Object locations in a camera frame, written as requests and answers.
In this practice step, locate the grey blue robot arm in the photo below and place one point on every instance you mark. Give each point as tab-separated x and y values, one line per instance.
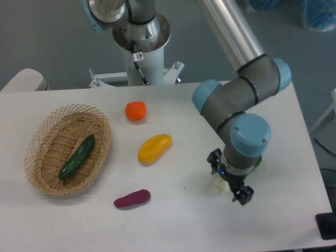
223	106

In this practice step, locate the green bok choy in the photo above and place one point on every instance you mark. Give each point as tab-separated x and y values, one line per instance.
222	187

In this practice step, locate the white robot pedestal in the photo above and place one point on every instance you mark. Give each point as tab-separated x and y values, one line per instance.
143	52

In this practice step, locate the orange persimmon fruit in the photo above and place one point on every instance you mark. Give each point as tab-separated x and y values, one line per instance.
135	110

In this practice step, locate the black device at edge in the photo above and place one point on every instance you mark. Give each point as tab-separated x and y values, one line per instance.
326	225

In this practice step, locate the purple sweet potato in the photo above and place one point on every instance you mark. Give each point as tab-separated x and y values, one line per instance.
134	198

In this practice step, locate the yellow mango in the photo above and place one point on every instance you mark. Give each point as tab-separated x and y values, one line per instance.
154	148

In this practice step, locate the woven wicker basket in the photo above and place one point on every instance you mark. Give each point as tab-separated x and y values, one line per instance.
56	141

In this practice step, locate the dark green cucumber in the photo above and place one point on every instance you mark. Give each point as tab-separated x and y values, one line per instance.
77	159

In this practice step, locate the blue plastic bag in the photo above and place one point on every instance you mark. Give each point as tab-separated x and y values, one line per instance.
261	5
318	15

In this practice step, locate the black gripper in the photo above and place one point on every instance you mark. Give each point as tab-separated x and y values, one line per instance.
231	174

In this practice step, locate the white furniture frame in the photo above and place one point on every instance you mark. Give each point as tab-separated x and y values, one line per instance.
325	118

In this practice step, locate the white chair armrest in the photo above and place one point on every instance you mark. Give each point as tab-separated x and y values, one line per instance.
26	80

